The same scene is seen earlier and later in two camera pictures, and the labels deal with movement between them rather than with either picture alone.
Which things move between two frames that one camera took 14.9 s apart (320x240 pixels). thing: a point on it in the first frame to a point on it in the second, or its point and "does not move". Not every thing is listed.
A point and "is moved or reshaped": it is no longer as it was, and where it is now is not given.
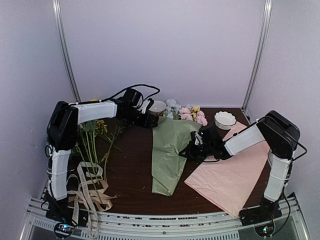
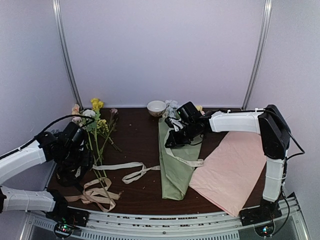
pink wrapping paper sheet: (238, 182) does not move
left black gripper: (147, 122) to (87, 161)
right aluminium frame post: (262, 37) does not move
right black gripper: (189, 152) to (175, 141)
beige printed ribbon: (88, 195) to (133, 177)
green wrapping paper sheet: (170, 136) is moved or reshaped
